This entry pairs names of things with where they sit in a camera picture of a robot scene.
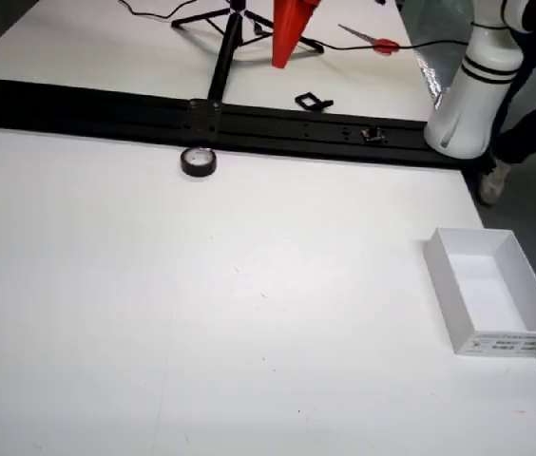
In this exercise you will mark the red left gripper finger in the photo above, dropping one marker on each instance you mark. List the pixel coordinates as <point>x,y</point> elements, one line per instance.
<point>287,28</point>

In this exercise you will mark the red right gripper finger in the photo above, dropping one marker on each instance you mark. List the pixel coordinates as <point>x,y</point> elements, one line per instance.
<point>313,3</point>

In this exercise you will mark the black electrical tape roll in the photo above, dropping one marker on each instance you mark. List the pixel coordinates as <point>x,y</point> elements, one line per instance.
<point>187,167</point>

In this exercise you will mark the white six-joint robot arm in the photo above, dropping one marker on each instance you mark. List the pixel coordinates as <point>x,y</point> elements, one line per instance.
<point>477,95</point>

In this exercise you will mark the white cardboard bin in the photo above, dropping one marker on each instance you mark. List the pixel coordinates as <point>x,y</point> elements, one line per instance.
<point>446,285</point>

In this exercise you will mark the black tripod stand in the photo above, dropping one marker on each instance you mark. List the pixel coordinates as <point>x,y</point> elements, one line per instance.
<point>224,57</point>

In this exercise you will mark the black joining plate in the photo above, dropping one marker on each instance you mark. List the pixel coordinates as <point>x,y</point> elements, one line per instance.
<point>204,119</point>

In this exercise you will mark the silver reflective strip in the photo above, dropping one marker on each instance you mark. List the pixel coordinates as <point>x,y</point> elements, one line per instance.
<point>432,81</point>

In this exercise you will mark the dark trouser leg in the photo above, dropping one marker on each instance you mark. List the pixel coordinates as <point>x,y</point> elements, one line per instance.
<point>534,95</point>

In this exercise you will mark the white sneaker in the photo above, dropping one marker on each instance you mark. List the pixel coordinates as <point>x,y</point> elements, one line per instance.
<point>492,183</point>

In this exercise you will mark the small black bracket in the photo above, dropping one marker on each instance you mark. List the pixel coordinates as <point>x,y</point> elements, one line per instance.
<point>307,100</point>

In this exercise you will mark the black aluminium rail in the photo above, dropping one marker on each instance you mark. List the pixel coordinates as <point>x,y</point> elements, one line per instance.
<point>82,111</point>

